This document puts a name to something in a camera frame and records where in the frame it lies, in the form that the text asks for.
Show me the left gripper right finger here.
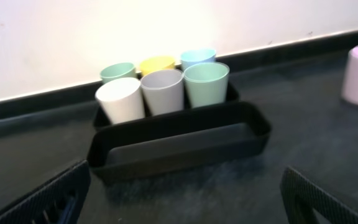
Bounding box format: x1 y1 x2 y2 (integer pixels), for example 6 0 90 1
279 166 358 224

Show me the yellow cup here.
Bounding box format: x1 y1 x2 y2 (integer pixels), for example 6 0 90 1
139 55 177 77

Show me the grey cup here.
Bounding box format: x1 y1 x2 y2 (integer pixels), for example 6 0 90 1
140 68 185 116

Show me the green cup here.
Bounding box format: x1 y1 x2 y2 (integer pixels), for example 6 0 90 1
99 62 138 84
183 62 231 109

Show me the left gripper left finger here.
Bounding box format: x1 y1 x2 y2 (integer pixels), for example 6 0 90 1
0 159 91 224

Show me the white cup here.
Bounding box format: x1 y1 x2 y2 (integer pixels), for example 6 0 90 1
94 77 146 125

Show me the blue cup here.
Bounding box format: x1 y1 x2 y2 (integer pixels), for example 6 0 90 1
180 48 217 71

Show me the black tray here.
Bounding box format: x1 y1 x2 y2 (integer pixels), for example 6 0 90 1
86 70 272 184

